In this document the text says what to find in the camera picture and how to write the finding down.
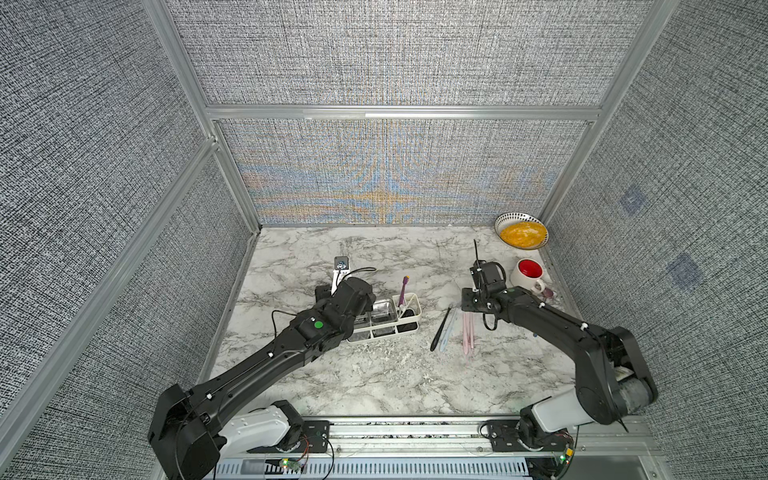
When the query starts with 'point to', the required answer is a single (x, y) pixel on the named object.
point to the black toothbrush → (437, 334)
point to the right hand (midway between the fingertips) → (469, 290)
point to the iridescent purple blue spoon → (547, 292)
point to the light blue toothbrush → (448, 330)
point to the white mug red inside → (527, 273)
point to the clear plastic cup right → (383, 311)
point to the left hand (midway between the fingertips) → (355, 284)
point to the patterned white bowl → (515, 217)
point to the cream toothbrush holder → (407, 321)
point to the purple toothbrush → (402, 295)
